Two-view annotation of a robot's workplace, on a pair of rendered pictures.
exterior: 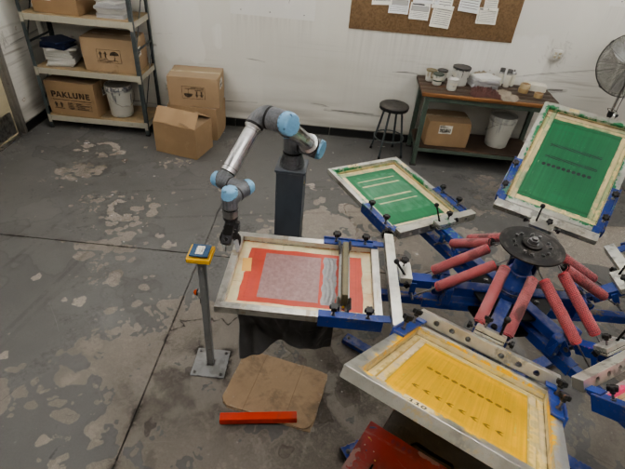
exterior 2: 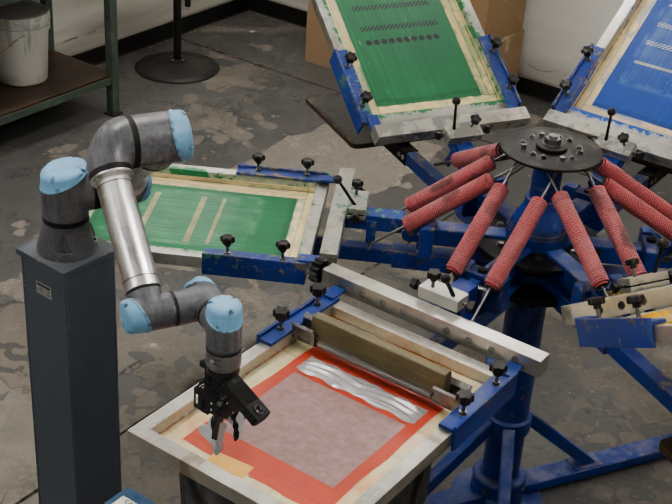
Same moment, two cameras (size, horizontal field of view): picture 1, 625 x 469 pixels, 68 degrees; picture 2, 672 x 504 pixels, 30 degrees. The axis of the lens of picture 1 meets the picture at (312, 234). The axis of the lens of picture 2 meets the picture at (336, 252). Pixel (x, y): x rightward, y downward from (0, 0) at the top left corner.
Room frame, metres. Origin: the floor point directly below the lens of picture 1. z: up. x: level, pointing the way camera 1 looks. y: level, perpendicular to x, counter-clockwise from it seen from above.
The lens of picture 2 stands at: (0.41, 2.08, 2.80)
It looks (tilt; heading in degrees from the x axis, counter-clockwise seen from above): 30 degrees down; 304
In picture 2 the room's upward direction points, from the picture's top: 4 degrees clockwise
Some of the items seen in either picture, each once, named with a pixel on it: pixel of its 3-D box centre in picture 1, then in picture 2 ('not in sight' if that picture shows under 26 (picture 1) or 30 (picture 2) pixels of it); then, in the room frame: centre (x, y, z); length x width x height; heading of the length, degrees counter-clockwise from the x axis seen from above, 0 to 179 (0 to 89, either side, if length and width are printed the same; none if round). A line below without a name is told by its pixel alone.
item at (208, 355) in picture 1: (206, 313); not in sight; (1.88, 0.59, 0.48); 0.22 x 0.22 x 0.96; 89
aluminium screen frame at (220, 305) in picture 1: (303, 275); (329, 408); (1.76, 0.03, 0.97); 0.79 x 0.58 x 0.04; 89
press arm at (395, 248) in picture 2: (430, 237); (330, 248); (2.29, -0.72, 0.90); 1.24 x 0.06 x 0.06; 29
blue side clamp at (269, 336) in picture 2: (350, 246); (298, 324); (2.03, -0.22, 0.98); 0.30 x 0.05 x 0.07; 89
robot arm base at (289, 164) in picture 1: (292, 157); (66, 230); (2.49, 0.16, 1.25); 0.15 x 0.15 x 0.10
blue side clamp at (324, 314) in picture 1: (350, 320); (478, 407); (1.48, -0.21, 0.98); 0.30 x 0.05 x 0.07; 89
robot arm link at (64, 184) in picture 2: (294, 140); (67, 188); (2.49, 0.16, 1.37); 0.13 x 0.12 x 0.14; 61
